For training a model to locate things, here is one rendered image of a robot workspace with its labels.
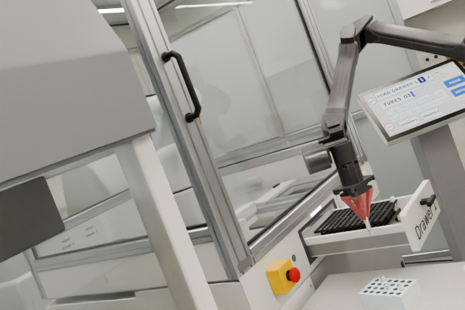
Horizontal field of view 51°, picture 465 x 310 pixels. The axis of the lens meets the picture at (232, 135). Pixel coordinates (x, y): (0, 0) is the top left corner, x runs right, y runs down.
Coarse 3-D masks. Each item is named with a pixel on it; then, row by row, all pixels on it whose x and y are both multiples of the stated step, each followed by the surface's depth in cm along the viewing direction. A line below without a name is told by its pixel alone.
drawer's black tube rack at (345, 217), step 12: (372, 204) 157; (384, 204) 152; (336, 216) 158; (348, 216) 153; (372, 216) 145; (396, 216) 148; (324, 228) 150; (336, 228) 146; (348, 228) 146; (360, 228) 147
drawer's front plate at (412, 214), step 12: (420, 192) 141; (432, 192) 150; (408, 204) 134; (432, 204) 147; (408, 216) 129; (420, 216) 136; (432, 216) 144; (408, 228) 128; (420, 228) 133; (408, 240) 129; (420, 240) 131
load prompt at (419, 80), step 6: (414, 78) 235; (420, 78) 234; (426, 78) 234; (432, 78) 233; (396, 84) 235; (402, 84) 234; (408, 84) 234; (414, 84) 233; (420, 84) 232; (384, 90) 235; (390, 90) 234; (396, 90) 233; (402, 90) 232; (378, 96) 233; (384, 96) 232
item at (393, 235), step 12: (396, 204) 155; (324, 216) 166; (312, 228) 158; (372, 228) 136; (384, 228) 134; (396, 228) 132; (312, 240) 148; (324, 240) 146; (336, 240) 143; (348, 240) 141; (360, 240) 139; (372, 240) 136; (384, 240) 134; (396, 240) 132; (312, 252) 149; (324, 252) 146; (336, 252) 144; (348, 252) 142
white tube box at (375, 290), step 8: (376, 280) 127; (392, 280) 123; (400, 280) 121; (408, 280) 119; (416, 280) 118; (368, 288) 124; (376, 288) 123; (384, 288) 121; (392, 288) 119; (408, 288) 116; (416, 288) 118; (360, 296) 122; (368, 296) 120; (376, 296) 118; (384, 296) 117; (392, 296) 115; (400, 296) 113; (408, 296) 115; (416, 296) 117; (368, 304) 121; (376, 304) 119; (384, 304) 118; (392, 304) 116; (400, 304) 114; (408, 304) 114
